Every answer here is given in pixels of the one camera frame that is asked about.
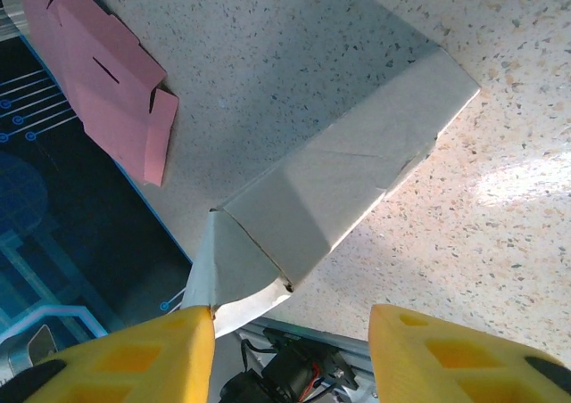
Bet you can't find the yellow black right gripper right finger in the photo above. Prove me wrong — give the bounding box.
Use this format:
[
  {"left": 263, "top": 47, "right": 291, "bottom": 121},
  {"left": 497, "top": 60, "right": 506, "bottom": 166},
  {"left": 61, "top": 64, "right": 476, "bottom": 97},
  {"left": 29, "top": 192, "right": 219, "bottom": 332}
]
[{"left": 368, "top": 303, "right": 571, "bottom": 403}]

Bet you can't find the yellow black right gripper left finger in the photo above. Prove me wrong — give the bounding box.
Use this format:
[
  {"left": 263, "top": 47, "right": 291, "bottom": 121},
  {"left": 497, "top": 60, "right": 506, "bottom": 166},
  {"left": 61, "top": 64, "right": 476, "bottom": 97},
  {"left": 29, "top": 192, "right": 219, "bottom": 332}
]
[{"left": 0, "top": 304, "right": 216, "bottom": 403}]

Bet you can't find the white paper box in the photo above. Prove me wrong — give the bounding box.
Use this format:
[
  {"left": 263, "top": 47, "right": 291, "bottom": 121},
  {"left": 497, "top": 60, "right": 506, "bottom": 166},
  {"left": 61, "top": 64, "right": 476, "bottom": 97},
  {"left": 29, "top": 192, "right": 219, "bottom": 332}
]
[{"left": 180, "top": 45, "right": 482, "bottom": 340}]

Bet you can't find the pink paper box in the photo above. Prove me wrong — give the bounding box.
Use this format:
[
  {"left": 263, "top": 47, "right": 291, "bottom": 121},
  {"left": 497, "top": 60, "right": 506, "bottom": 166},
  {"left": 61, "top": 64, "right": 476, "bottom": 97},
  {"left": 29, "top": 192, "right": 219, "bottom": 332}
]
[{"left": 15, "top": 0, "right": 179, "bottom": 186}]

